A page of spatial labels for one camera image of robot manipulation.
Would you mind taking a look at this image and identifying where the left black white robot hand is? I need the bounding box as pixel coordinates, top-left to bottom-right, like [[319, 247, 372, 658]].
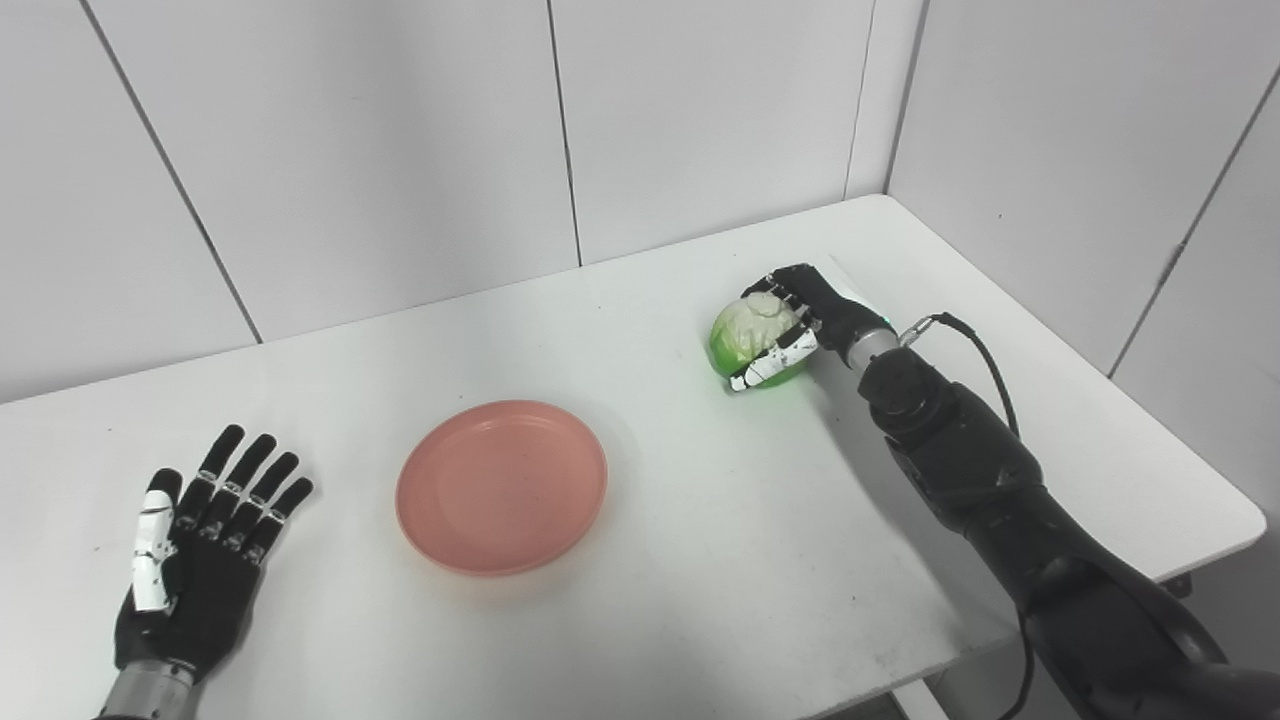
[[113, 424, 315, 684]]

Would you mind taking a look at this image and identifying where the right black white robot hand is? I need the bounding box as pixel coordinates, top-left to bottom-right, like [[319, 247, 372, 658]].
[[729, 263, 896, 392]]

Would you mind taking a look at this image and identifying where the green white cabbage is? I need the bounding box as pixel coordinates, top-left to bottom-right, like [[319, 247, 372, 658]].
[[709, 291, 813, 387]]

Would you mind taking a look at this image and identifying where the pink plate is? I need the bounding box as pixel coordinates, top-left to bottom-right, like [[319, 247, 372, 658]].
[[395, 400, 609, 577]]

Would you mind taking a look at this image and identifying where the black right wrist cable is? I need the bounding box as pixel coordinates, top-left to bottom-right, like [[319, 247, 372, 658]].
[[897, 312, 1036, 720]]

